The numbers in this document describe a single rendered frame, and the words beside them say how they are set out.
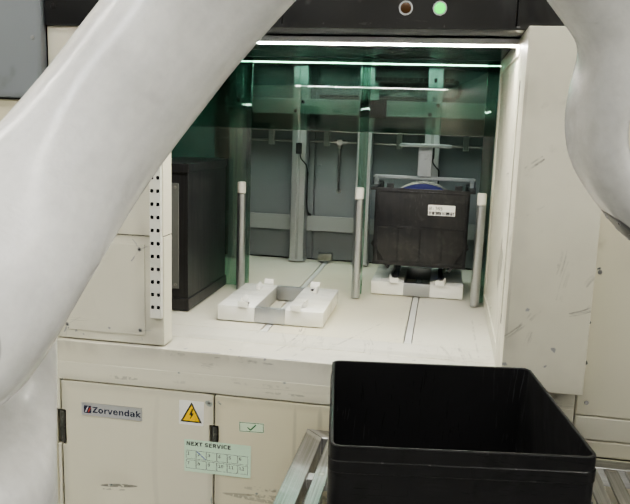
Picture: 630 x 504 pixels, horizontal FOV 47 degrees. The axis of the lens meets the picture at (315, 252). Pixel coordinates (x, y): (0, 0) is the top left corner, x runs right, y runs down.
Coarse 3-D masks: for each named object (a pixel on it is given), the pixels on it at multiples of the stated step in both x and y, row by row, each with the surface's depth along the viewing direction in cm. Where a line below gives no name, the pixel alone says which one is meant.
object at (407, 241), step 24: (408, 144) 168; (432, 144) 171; (384, 192) 165; (408, 192) 164; (432, 192) 163; (456, 192) 162; (384, 216) 166; (408, 216) 165; (432, 216) 164; (456, 216) 163; (384, 240) 167; (408, 240) 166; (432, 240) 165; (456, 240) 164; (384, 264) 167; (408, 264) 167; (432, 264) 166; (456, 264) 165
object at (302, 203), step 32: (256, 160) 208; (288, 160) 206; (320, 160) 205; (352, 160) 203; (384, 160) 201; (416, 160) 200; (448, 160) 198; (480, 160) 197; (256, 192) 209; (288, 192) 208; (320, 192) 206; (352, 192) 205; (256, 224) 209; (288, 224) 208; (320, 224) 206; (352, 224) 204; (288, 256) 211; (352, 256) 208; (192, 448) 126; (224, 448) 125
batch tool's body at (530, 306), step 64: (64, 0) 117; (320, 0) 110; (384, 0) 108; (448, 0) 107; (512, 0) 105; (256, 64) 163; (320, 64) 161; (384, 64) 158; (448, 64) 156; (512, 64) 128; (192, 128) 168; (256, 128) 166; (320, 128) 163; (384, 128) 161; (448, 128) 158; (512, 128) 120; (192, 192) 147; (512, 192) 110; (576, 192) 103; (128, 256) 123; (192, 256) 149; (256, 256) 211; (512, 256) 106; (576, 256) 105; (128, 320) 125; (192, 320) 142; (384, 320) 147; (448, 320) 148; (512, 320) 108; (576, 320) 106; (64, 384) 129; (128, 384) 127; (192, 384) 124; (256, 384) 122; (320, 384) 120; (576, 384) 108; (64, 448) 131; (128, 448) 129; (256, 448) 124
